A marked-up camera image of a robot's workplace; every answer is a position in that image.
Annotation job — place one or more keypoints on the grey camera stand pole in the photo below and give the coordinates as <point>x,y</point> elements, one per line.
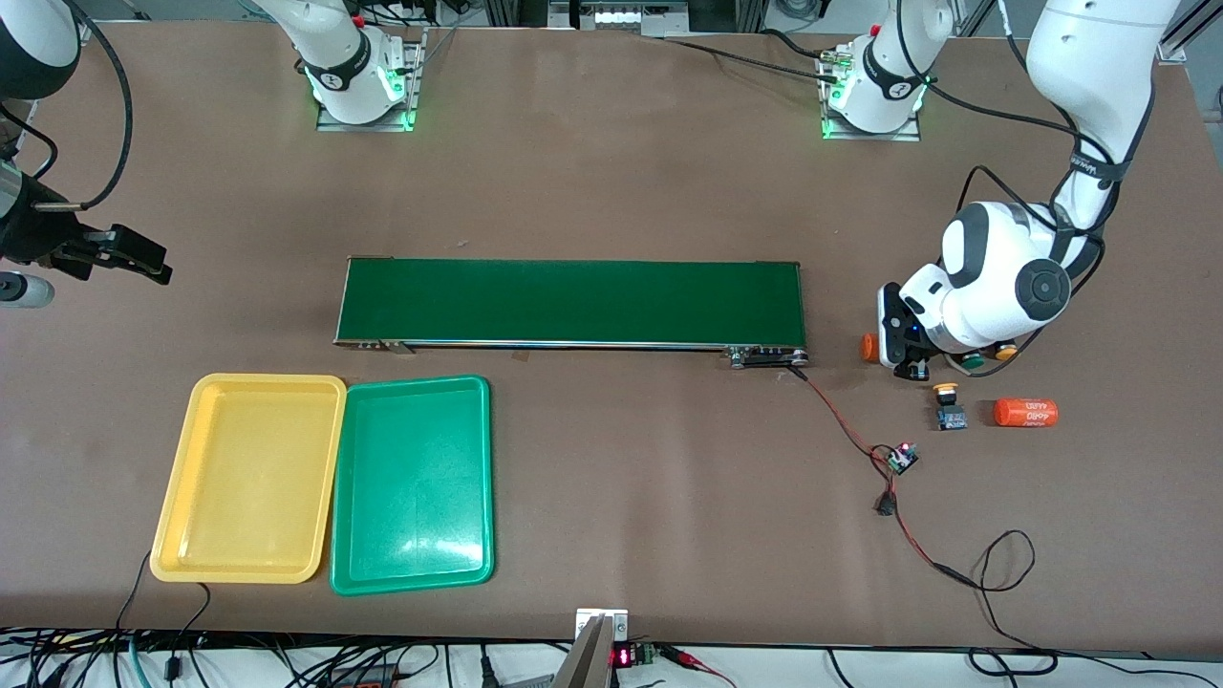
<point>583,664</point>

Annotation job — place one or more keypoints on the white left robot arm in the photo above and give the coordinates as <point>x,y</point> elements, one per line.
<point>994,258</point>

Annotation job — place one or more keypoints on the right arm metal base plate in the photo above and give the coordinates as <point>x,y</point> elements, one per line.
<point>413,76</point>

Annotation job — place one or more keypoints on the red digit display module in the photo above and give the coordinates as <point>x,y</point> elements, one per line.
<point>623,656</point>

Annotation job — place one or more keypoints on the yellow plastic tray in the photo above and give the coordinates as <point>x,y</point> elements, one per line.
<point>248,478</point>

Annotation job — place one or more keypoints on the yellow push button switch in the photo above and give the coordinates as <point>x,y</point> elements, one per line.
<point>1007,354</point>
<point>951,417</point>

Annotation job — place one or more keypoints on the green push button switch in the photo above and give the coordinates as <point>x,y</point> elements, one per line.
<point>973,362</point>

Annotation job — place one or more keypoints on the silver metal table bracket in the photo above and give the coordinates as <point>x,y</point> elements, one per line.
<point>616,626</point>

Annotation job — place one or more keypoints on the red alligator clip lead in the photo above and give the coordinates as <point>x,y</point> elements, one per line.
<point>683,657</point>

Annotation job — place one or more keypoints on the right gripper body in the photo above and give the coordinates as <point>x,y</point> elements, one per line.
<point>36,236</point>

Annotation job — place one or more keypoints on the aluminium profile bracket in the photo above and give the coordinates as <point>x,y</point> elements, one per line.
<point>1173,48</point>
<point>84,32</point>

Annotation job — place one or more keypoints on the green plastic tray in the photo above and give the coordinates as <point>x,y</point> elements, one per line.
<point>411,487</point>

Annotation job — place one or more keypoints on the white lit device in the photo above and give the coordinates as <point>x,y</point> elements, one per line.
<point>621,14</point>

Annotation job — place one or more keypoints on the orange cylinder white 4680 print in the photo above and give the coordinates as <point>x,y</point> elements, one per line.
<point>1025,413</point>
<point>868,348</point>

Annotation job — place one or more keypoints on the black motor controller board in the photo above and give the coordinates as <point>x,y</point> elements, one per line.
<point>901,460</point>

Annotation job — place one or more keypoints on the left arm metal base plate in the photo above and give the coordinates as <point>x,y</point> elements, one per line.
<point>903,134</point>

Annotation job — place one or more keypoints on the green conveyor belt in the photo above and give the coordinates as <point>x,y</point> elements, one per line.
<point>573,301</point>

